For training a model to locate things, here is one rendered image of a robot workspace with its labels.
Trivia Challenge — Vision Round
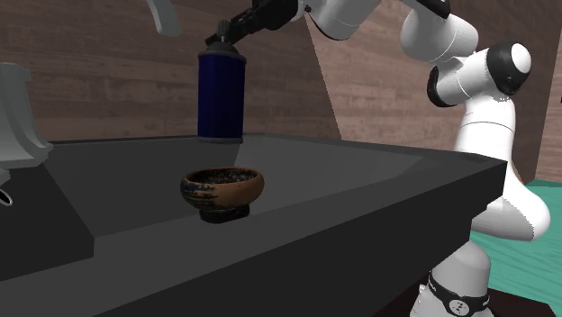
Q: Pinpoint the dark robot stand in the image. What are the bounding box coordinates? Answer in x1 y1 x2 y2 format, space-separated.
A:
480 287 562 317

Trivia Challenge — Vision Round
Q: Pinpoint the black sink counter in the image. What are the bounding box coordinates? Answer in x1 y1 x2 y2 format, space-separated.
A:
0 132 509 317

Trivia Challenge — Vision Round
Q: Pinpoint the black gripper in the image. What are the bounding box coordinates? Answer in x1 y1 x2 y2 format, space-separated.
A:
204 0 307 47

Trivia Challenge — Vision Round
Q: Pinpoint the dark blue spray can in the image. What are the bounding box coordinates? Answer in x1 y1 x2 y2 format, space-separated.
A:
196 38 248 145

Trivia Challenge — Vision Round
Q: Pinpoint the brown ceramic bowl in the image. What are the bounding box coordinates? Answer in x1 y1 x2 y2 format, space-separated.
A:
179 166 266 224

